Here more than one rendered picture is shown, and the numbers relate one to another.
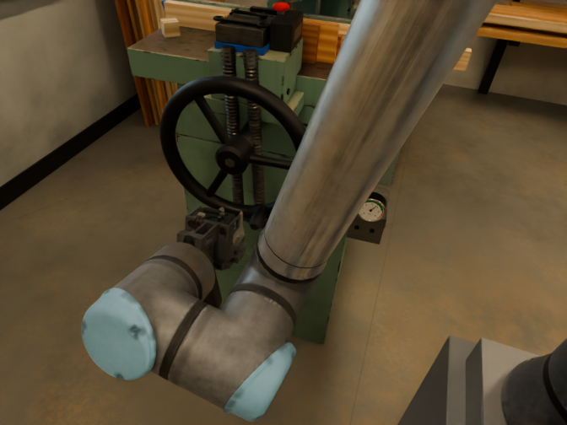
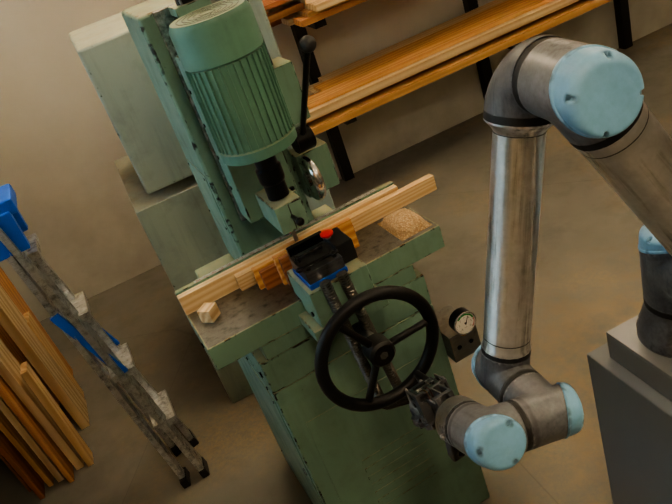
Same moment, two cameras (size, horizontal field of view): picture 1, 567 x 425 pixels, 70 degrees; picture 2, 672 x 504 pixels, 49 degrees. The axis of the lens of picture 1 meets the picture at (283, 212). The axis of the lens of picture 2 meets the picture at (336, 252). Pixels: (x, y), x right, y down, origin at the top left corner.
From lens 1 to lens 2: 1.01 m
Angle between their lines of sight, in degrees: 27
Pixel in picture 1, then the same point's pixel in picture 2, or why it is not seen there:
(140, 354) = (519, 433)
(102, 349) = (498, 453)
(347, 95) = (515, 242)
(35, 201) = not seen: outside the picture
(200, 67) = (278, 318)
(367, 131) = (529, 249)
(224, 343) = (540, 399)
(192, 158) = (296, 404)
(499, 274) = (542, 319)
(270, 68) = (359, 275)
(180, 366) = (536, 425)
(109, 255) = not seen: outside the picture
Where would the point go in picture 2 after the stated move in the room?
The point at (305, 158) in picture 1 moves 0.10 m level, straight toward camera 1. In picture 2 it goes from (505, 282) to (552, 300)
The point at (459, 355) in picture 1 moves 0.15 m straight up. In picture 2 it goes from (604, 358) to (595, 307)
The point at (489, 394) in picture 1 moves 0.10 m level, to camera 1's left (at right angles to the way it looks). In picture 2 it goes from (641, 351) to (614, 379)
